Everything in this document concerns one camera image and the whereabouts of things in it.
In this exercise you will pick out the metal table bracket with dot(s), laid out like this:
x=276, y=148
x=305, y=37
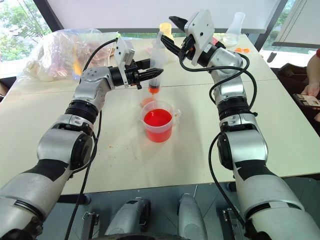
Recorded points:
x=229, y=220
x=88, y=223

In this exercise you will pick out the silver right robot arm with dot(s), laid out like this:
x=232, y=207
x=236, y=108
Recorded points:
x=230, y=87

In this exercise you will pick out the clear plastic syringe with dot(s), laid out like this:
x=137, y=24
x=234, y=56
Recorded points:
x=157, y=61

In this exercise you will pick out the grey robot right leg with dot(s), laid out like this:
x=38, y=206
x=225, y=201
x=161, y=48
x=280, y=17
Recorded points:
x=191, y=217

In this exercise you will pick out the grey robot left leg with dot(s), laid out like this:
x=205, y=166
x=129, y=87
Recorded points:
x=130, y=217

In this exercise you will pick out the large clear measuring cup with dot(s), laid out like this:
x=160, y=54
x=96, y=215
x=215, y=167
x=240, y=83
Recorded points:
x=158, y=125

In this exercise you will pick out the person's bare forearm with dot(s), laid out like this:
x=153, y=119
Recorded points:
x=314, y=66

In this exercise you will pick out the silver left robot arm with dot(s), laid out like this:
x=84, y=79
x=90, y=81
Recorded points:
x=92, y=85

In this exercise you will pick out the person's bare hand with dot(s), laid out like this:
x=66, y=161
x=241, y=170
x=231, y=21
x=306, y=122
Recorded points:
x=312, y=89

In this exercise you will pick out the grey robot leg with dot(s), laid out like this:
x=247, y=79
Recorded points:
x=130, y=217
x=191, y=217

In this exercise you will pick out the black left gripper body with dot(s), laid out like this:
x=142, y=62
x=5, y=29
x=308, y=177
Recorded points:
x=132, y=75

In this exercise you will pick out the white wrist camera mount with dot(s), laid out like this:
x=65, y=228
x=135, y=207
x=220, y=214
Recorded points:
x=121, y=50
x=200, y=32

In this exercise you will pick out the white board panel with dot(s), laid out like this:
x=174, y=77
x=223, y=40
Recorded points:
x=155, y=12

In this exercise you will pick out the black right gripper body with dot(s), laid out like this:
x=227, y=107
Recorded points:
x=187, y=47

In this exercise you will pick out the clear conical flask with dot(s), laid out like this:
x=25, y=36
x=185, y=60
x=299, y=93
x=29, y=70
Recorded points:
x=234, y=31

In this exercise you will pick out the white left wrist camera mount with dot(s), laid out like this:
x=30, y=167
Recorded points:
x=121, y=50

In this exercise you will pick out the small orange plastic pieces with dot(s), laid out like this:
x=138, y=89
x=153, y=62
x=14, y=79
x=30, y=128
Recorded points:
x=243, y=50

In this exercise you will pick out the clear plastic bag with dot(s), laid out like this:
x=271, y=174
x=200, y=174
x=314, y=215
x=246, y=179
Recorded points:
x=60, y=55

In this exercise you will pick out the yellow plastic cup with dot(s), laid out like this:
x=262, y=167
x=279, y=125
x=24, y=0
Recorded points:
x=165, y=29

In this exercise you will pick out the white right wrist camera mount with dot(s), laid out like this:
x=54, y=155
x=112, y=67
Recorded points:
x=200, y=32

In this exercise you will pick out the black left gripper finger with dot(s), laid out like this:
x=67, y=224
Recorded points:
x=143, y=64
x=150, y=74

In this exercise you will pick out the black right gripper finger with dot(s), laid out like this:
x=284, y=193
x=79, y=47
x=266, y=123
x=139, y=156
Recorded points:
x=171, y=45
x=178, y=22

